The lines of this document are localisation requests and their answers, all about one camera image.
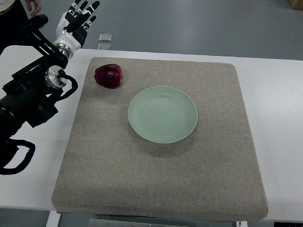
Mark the bystander hand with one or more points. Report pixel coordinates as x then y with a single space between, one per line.
33 6

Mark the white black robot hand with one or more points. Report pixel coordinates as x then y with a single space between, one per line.
72 29

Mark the red apple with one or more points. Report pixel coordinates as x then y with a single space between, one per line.
109 76

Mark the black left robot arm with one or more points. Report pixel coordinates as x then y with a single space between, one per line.
33 91

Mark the green round plate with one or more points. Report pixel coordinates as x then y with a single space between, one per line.
162 114

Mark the bystander in beige jacket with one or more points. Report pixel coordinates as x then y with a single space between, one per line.
12 16

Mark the clear plastic floor piece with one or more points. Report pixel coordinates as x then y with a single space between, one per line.
106 37

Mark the beige fabric cushion mat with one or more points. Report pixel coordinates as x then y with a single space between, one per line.
212 175

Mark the white table leg left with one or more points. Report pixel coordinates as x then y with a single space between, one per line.
53 219

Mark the black table control panel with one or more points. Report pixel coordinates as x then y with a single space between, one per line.
284 224

